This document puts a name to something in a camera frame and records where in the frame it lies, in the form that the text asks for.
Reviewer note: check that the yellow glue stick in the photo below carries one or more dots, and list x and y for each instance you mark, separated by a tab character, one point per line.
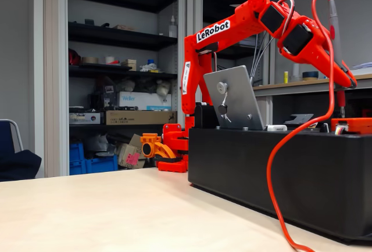
286	77

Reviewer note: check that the white tape roll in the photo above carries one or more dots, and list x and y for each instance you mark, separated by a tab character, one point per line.
109	59

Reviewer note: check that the beige tape roll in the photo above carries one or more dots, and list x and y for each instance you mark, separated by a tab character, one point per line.
90	60

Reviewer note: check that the small wooden box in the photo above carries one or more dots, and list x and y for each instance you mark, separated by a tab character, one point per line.
129	64

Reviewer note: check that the white plastic bottle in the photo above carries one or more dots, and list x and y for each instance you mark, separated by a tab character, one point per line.
173	30

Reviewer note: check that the tall blue plastic crate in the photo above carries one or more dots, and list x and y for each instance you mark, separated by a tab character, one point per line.
76	159

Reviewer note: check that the blue metal frame chair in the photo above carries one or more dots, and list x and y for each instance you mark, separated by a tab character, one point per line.
5	136

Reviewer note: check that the wooden top desk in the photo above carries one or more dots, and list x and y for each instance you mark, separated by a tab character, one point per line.
276	86

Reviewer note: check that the white paper stack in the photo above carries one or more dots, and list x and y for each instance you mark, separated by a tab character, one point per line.
363	67

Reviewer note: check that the grey metal hinged lid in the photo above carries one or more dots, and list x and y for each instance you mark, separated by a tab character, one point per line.
238	101

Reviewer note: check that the grey test probe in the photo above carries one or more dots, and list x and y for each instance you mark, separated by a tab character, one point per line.
334	22

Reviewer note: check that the white stuffed bag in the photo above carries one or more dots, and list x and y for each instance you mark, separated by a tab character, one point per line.
162	88

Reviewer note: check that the red robot arm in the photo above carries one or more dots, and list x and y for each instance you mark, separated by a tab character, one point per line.
190	69

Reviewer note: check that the small brown cardboard box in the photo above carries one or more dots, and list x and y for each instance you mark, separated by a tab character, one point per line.
136	141

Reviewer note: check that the white Weller box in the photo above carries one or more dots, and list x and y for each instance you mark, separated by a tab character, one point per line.
136	104

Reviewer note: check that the long brown cardboard box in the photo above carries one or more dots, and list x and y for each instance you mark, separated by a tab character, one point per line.
130	117

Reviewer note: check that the orange printed clamp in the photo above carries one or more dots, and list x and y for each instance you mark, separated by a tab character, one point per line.
158	147

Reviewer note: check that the small dark block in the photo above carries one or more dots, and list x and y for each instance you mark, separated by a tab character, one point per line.
89	22

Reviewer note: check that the black task box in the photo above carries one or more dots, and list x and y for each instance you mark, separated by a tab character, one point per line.
319	176

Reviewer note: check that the low blue plastic crate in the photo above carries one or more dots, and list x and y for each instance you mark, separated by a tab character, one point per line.
101	165

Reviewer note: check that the grey white flat box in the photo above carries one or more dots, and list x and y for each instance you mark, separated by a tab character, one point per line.
84	118

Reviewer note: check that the red rounded object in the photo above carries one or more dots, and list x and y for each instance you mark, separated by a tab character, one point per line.
74	59

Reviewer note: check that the cardboard box pink sticker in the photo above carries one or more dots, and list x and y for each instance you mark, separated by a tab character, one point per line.
125	154

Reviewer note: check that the red display module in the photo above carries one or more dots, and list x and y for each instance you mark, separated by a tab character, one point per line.
357	124

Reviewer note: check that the white cylinder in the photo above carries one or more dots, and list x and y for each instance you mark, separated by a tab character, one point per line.
296	76

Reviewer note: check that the black latch bracket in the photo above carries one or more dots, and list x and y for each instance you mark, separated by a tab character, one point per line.
299	118

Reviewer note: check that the dark jacket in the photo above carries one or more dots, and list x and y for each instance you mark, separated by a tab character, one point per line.
17	165

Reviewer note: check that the dark blue tape roll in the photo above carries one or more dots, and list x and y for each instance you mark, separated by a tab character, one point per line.
309	76

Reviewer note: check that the grey crumpled plastic bag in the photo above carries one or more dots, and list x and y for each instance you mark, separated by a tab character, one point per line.
100	144

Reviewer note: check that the flat cardboard piece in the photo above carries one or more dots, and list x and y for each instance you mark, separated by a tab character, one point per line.
123	28

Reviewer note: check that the white crumpled cloth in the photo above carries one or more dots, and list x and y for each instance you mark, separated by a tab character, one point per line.
148	67

